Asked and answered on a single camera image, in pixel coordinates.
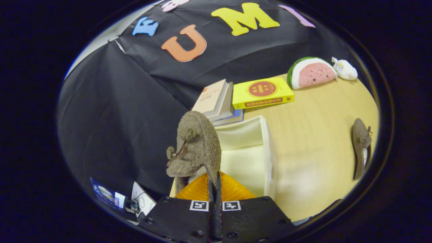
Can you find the blue printed packet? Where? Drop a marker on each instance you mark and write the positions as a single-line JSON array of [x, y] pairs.
[[104, 194]]

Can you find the blue book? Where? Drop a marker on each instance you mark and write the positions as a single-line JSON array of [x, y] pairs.
[[236, 117]]

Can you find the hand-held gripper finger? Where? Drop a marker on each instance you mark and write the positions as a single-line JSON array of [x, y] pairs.
[[218, 219], [211, 219]]

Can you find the brown fuzzy slipper shoe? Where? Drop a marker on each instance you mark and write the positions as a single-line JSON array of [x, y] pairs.
[[359, 145], [199, 141]]

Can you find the cream fabric storage box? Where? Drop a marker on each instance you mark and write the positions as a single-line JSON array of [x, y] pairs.
[[243, 158]]

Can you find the white plush toy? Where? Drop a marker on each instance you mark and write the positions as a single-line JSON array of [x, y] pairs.
[[347, 71]]

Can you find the beige book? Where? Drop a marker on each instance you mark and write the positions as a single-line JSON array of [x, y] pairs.
[[211, 96]]

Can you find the yellow book with red circle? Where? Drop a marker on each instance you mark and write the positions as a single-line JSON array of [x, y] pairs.
[[260, 89]]

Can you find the white device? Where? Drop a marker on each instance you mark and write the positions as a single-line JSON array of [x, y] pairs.
[[143, 200]]

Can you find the grey book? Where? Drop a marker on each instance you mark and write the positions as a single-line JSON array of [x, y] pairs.
[[228, 104]]

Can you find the watermelon slice plush toy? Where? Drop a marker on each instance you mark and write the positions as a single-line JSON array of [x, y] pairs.
[[314, 74]]

